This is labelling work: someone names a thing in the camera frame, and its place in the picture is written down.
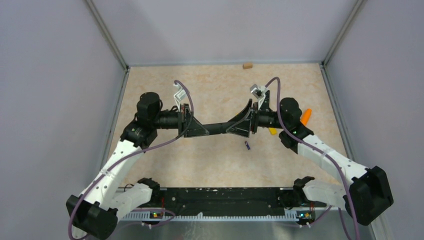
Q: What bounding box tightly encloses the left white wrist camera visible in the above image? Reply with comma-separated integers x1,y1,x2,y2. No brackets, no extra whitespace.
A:
173,83,187,107

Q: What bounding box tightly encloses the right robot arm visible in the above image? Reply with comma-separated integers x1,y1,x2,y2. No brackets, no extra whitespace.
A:
226,97,394,226

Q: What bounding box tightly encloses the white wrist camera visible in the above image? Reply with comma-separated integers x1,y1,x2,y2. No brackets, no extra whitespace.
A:
249,84,270,111
173,83,187,107

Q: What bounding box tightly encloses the orange toy microphone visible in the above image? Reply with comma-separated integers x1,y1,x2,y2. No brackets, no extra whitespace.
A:
300,108,312,126

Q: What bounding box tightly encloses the purple blue battery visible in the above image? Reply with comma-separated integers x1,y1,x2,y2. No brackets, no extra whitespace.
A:
244,141,251,150

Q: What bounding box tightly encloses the yellow rectangular block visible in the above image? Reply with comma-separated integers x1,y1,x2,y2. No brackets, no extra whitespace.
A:
268,127,278,135

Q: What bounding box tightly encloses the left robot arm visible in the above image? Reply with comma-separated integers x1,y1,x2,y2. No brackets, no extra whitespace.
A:
66,116,188,240

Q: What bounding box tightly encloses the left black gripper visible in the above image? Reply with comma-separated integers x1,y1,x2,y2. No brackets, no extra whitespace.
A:
151,103,210,138

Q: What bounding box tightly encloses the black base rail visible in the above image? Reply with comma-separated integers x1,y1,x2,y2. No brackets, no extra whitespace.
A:
155,187,299,218

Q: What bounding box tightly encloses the brown wooden block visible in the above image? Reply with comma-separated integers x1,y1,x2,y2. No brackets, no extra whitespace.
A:
242,62,253,70

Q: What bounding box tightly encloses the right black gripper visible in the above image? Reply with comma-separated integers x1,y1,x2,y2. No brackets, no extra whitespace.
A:
226,99,287,137

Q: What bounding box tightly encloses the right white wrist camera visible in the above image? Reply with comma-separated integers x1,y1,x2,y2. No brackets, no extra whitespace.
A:
249,84,270,111

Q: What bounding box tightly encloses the black remote control with buttons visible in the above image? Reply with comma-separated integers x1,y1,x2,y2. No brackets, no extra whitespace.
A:
203,122,235,136

